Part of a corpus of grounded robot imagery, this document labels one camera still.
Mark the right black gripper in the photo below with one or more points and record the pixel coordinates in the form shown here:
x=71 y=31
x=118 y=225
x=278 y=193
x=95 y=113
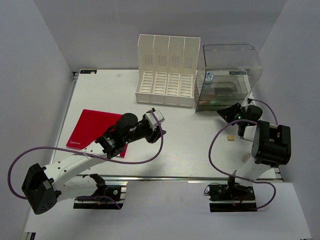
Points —
x=227 y=113

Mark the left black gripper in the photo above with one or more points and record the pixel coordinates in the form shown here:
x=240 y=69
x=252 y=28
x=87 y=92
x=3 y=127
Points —
x=152 y=137

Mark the yellow eraser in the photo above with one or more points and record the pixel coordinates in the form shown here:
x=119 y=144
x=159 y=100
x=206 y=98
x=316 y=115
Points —
x=230 y=138

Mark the red notebook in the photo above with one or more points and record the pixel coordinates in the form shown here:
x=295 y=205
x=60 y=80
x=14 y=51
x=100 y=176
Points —
x=90 y=125

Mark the blue lidded jar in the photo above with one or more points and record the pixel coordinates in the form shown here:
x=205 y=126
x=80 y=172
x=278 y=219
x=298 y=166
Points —
x=208 y=80

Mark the clear acrylic storage box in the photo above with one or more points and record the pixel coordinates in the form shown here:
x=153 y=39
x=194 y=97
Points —
x=236 y=68

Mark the white eraser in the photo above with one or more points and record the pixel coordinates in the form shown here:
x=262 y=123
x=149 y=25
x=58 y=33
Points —
x=246 y=157

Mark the orange correction tape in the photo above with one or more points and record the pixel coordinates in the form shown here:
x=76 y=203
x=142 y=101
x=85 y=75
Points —
x=204 y=103

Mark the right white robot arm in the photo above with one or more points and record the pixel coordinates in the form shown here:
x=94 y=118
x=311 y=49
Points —
x=271 y=144

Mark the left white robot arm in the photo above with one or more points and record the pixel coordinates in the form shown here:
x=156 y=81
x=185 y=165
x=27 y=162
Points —
x=45 y=186

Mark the white file organizer rack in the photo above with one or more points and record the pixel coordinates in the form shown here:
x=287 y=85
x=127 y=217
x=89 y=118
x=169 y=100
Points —
x=167 y=68

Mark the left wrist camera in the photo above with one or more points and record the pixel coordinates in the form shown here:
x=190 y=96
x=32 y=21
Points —
x=154 y=118

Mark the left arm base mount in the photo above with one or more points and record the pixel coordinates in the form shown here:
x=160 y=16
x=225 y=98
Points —
x=106 y=196

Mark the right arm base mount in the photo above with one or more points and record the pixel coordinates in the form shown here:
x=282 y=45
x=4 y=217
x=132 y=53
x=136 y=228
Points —
x=230 y=197

